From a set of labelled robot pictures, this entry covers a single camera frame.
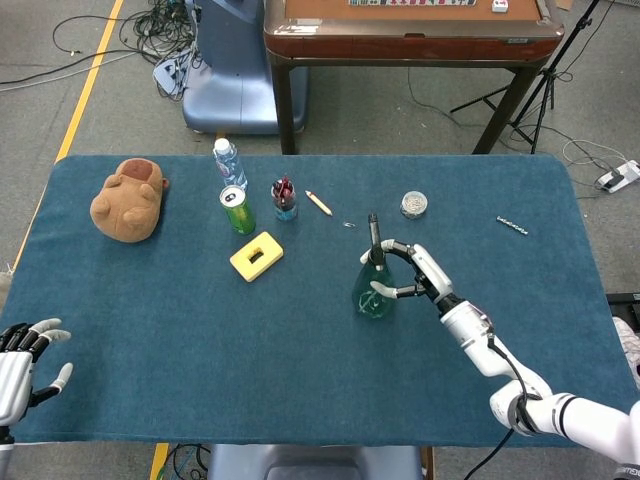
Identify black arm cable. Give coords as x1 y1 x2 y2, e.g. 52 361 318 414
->
462 334 544 480

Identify brown plush toy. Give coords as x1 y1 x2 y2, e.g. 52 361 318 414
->
89 157 171 244

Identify round clear bead container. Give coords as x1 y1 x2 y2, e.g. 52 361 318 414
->
400 190 429 220

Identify grey blue robot torso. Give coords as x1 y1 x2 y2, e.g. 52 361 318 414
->
207 443 424 480

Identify glass jar with red cherries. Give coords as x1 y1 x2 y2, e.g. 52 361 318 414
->
271 176 299 223

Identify short wooden pencil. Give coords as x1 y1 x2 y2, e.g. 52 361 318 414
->
305 189 334 218

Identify wooden mahjong table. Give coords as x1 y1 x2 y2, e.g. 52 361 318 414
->
263 0 566 155

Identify white power strip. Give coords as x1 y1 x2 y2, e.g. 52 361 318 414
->
594 159 640 194

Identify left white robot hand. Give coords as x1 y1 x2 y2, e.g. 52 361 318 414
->
0 318 74 426

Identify black metal frame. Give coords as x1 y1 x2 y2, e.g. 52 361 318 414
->
606 292 640 326

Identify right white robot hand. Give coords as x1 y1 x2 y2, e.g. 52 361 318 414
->
359 238 466 315

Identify green spray bottle black trigger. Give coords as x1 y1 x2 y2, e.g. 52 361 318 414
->
351 213 396 321

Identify blue table cloth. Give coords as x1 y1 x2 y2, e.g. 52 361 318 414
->
0 153 639 449

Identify grey power strip with plugs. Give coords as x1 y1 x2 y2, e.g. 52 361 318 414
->
152 47 194 94

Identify clear plastic water bottle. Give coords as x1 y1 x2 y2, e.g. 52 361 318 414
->
213 137 249 192

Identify green drink can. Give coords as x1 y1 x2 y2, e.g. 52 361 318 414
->
218 184 257 237

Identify black tripod stand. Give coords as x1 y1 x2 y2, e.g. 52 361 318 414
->
450 0 601 155

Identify yellow sponge block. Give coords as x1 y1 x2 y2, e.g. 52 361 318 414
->
229 230 285 284

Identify row of mahjong tiles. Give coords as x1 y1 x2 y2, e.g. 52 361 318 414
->
348 0 477 8

